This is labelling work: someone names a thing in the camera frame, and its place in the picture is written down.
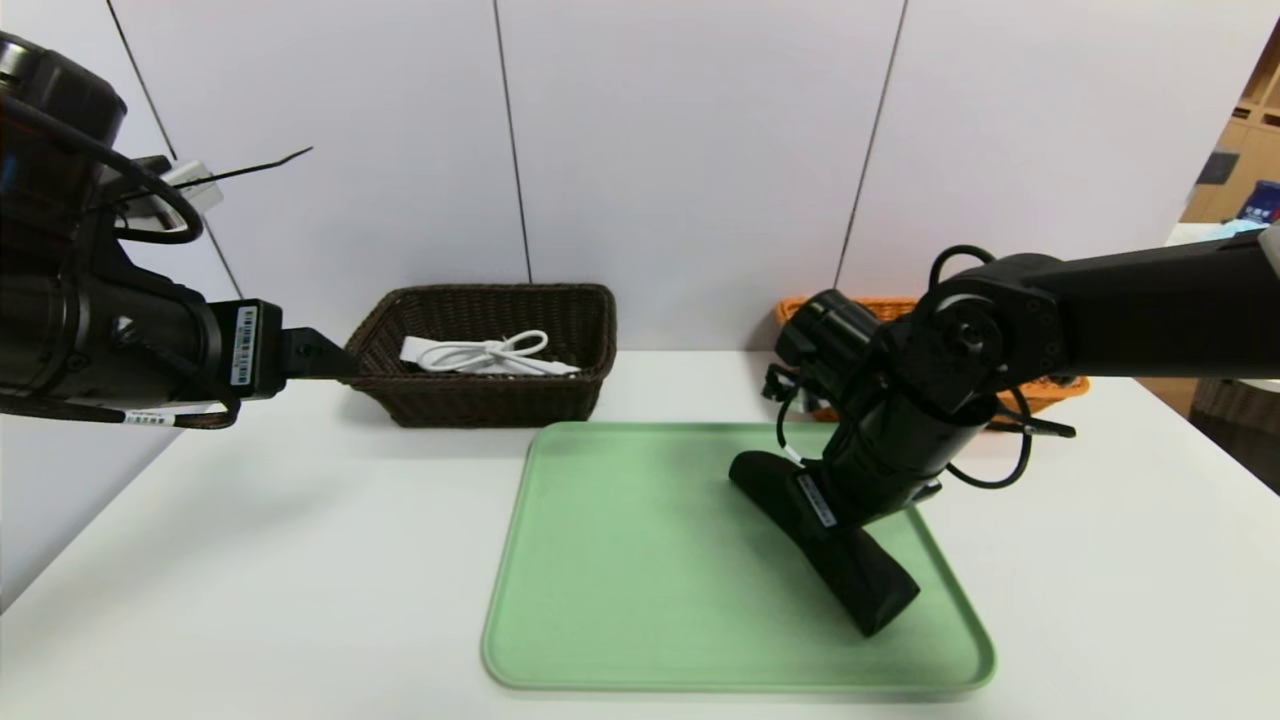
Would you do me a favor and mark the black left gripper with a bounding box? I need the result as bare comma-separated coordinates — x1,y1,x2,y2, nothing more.
75,270,360,410

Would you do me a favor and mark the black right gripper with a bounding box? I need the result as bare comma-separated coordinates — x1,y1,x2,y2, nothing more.
785,393,990,543

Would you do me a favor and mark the black fabric pouch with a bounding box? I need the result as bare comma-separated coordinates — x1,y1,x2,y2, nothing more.
728,450,921,638

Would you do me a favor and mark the dark brown wicker basket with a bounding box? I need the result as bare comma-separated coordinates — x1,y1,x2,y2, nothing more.
343,283,617,429

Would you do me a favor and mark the orange wicker basket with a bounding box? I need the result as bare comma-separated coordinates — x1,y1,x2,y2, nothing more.
775,296,1091,426

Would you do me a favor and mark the light green plastic tray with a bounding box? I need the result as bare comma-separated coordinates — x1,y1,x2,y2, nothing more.
482,420,996,693

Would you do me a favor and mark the grey wicker bin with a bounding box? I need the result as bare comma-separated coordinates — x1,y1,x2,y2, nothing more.
1188,378,1280,496

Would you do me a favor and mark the wooden shelf unit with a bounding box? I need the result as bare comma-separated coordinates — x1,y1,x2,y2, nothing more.
1180,20,1280,226

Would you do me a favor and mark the thin tagged black cable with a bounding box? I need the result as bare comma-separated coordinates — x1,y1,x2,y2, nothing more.
0,395,242,432

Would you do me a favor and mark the black cable tie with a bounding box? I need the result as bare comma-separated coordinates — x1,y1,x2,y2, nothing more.
205,147,313,188
1000,414,1078,440

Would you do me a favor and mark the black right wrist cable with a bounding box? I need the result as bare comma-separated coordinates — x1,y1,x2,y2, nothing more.
928,244,1037,491

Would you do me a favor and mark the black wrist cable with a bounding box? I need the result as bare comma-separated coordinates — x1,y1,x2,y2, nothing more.
928,244,1037,491
0,93,207,247

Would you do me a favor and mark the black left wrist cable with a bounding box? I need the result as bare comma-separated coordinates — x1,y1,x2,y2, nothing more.
0,93,207,247

